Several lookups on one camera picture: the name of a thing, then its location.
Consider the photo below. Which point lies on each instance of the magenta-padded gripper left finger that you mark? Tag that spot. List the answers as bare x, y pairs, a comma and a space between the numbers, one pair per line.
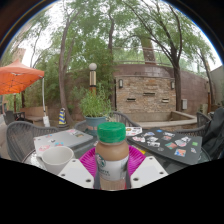
76, 173

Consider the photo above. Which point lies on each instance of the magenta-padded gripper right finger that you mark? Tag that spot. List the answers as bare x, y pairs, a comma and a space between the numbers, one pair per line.
148, 171

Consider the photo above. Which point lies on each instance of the green-capped brown drink bottle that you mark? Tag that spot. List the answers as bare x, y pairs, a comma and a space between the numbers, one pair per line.
112, 153

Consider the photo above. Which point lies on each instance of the white ceramic mug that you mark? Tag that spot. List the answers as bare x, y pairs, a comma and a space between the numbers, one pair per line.
56, 158

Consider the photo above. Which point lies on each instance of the black laptop with stickers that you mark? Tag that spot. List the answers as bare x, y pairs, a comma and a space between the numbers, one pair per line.
173, 148

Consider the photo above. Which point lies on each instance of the silver laptop with stickers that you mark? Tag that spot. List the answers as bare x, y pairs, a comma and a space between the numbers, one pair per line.
70, 138

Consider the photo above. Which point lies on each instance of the grey wicker chair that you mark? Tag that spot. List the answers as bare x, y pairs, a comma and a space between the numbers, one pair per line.
202, 118
125, 119
20, 140

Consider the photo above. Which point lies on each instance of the yellow and blue striped cone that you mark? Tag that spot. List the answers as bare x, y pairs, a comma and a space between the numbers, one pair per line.
62, 116

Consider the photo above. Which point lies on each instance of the white canopy base weight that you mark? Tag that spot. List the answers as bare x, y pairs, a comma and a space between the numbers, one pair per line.
46, 121

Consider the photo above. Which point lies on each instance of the green plant in teal pot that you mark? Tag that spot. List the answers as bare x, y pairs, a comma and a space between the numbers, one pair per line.
95, 106

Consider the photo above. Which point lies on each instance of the wooden bench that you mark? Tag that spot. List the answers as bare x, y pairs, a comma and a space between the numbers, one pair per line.
33, 113

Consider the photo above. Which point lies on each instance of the black bag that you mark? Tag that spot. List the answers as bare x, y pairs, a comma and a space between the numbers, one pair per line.
215, 133

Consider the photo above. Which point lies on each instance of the slim leaning tree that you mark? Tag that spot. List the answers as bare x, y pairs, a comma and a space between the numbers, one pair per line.
61, 90

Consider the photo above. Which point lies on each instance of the dark patio chair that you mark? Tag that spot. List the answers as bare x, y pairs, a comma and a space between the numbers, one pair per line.
11, 117

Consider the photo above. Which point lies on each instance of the tall dark-trunked tree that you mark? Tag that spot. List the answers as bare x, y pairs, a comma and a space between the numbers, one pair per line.
177, 86

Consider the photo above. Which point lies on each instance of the orange canopy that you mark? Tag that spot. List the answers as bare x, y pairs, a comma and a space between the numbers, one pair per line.
18, 78

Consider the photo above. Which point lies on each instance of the grey wall box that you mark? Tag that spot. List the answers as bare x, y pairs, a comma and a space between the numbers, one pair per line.
184, 104

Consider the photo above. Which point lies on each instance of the black wall lantern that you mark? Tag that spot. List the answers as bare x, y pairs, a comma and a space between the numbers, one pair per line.
172, 85
120, 83

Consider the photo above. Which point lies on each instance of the globe-topped lamp post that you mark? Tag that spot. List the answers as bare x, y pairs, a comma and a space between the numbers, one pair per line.
92, 80

